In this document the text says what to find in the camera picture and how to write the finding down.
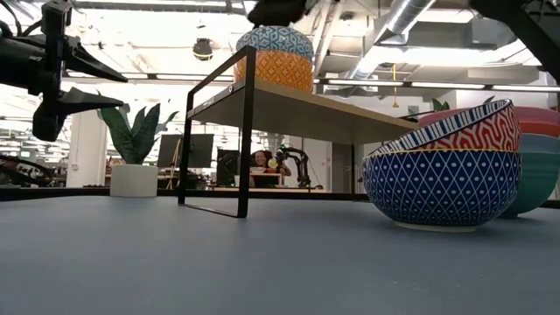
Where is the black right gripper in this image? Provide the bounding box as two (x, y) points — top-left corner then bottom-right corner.
(247, 0), (308, 28)

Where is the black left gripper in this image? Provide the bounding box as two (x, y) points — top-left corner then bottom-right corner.
(0, 0), (128, 142)

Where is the teal star patterned bowl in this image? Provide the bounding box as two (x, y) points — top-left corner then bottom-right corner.
(235, 24), (315, 62)

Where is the orange patterned bowl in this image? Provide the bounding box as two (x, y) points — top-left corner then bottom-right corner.
(234, 50), (315, 94)

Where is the blue diamond patterned bowl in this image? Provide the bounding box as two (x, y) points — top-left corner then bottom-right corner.
(361, 148), (522, 233)

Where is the red wavy patterned bowl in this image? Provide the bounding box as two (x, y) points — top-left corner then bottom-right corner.
(371, 99), (522, 157)

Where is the pink plain bowl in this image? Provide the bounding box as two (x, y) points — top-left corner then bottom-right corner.
(417, 106), (560, 128)

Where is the coral plain bowl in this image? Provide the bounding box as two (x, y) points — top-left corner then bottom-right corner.
(520, 122), (560, 138)

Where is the teal green plain bowl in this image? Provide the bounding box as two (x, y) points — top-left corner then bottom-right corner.
(498, 150), (560, 220)

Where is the green artificial plant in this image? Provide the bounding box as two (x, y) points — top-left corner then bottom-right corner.
(431, 94), (496, 113)
(96, 102), (180, 165)

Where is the white round plant pot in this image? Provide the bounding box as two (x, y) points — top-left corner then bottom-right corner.
(109, 164), (159, 198)

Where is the large black monitor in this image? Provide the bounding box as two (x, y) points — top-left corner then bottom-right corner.
(157, 133), (215, 170)

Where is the person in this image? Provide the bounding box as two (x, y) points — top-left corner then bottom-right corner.
(250, 150), (292, 177)

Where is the small black monitor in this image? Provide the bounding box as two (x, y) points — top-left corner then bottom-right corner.
(216, 149), (242, 187)

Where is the black ceiling dome camera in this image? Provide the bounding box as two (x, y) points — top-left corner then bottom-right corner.
(192, 38), (214, 62)

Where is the wooden shelf with black frame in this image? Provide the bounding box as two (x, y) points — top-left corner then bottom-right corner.
(178, 45), (421, 219)

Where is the black table frame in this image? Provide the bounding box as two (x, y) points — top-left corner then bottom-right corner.
(0, 186), (560, 209)

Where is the silver ventilation duct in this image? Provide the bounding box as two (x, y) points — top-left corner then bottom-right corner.
(347, 0), (438, 81)

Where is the yellow hanging cord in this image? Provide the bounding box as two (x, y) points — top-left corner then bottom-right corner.
(390, 63), (401, 109)

